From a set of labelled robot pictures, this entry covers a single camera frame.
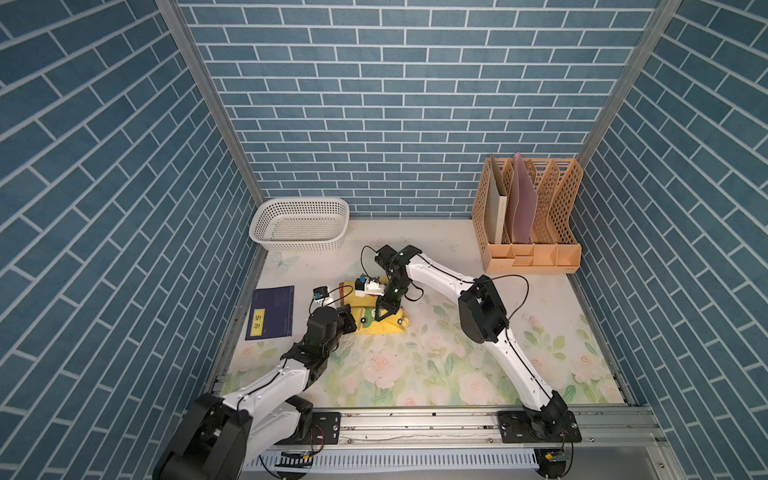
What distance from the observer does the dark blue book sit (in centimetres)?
91

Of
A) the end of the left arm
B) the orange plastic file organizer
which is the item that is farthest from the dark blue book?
the orange plastic file organizer

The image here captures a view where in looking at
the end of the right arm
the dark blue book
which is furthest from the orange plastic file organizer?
the dark blue book

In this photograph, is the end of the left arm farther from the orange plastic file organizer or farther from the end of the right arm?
the orange plastic file organizer

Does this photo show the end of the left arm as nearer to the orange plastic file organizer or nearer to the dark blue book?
the dark blue book

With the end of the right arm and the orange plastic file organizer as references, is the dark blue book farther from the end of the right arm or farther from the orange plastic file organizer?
the orange plastic file organizer

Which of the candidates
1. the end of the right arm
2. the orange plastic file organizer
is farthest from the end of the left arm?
the orange plastic file organizer
